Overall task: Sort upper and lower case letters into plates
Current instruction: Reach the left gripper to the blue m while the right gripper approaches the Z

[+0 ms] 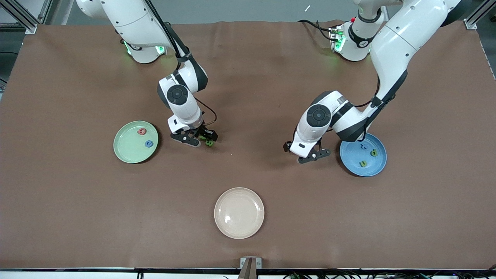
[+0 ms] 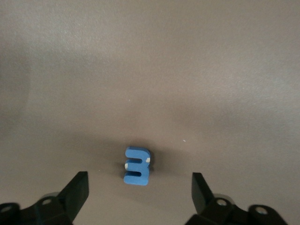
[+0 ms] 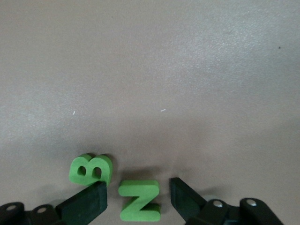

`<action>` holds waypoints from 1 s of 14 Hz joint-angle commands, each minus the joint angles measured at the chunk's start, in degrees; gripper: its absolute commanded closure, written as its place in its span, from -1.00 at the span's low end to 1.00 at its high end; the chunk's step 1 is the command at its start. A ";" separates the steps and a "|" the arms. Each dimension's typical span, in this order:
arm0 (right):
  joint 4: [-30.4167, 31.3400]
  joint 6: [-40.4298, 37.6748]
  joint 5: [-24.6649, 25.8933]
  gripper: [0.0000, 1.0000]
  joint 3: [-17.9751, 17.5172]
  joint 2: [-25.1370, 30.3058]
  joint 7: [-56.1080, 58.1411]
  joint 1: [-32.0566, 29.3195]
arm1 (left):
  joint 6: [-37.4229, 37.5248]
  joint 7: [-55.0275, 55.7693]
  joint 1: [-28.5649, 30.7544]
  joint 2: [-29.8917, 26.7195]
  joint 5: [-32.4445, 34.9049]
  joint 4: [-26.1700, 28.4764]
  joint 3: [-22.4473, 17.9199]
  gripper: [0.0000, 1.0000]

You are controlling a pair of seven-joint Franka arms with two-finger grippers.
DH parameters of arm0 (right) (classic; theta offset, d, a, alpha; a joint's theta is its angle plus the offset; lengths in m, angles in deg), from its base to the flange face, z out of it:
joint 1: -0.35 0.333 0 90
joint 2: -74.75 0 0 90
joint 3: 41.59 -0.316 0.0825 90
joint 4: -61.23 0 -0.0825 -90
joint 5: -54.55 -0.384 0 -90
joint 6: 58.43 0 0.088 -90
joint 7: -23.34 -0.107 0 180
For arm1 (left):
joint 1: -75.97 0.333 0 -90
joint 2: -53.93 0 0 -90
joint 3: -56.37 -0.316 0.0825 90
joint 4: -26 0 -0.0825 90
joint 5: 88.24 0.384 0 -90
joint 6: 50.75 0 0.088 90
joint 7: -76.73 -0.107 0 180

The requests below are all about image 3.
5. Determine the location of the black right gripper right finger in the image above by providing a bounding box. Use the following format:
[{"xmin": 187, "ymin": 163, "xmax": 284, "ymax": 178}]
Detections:
[{"xmin": 169, "ymin": 177, "xmax": 285, "ymax": 225}]

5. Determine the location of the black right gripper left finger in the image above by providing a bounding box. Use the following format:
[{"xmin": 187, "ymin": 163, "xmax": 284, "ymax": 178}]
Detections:
[{"xmin": 0, "ymin": 181, "xmax": 108, "ymax": 225}]

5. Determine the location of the green foam letter B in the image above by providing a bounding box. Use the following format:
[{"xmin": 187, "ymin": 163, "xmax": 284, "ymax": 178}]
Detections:
[{"xmin": 69, "ymin": 153, "xmax": 113, "ymax": 188}]

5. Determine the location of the green foam letter N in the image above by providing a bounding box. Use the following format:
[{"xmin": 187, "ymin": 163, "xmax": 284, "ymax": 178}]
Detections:
[{"xmin": 118, "ymin": 180, "xmax": 162, "ymax": 222}]

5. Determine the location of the brown table mat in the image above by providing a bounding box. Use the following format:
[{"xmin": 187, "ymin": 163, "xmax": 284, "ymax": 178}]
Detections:
[{"xmin": 0, "ymin": 0, "xmax": 300, "ymax": 225}]

